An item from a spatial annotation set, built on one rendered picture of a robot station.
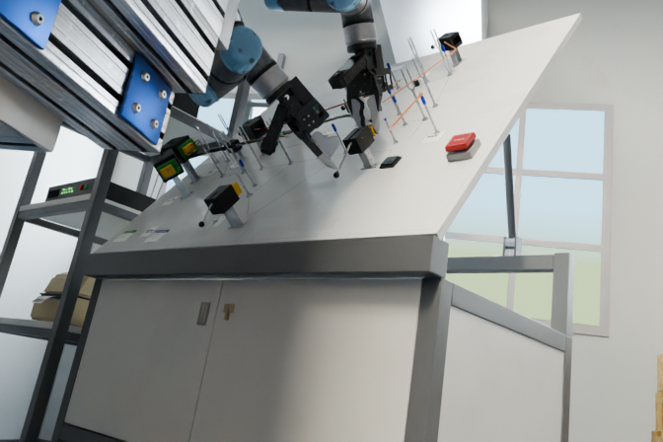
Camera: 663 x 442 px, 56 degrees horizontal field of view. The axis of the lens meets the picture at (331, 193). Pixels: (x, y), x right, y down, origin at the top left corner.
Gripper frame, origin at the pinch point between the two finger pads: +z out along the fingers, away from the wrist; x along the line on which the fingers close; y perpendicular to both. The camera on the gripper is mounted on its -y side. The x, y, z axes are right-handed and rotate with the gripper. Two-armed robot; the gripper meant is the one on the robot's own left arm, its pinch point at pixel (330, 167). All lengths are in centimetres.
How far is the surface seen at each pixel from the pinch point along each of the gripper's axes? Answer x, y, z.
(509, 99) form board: 9.4, 40.9, 15.7
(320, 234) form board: -12.0, -9.6, 8.2
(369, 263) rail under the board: -26.4, -3.9, 15.9
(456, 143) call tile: -9.0, 23.5, 12.3
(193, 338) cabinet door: 2, -51, 10
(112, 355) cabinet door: 19, -78, 3
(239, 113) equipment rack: 104, -22, -29
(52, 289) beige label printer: 57, -99, -23
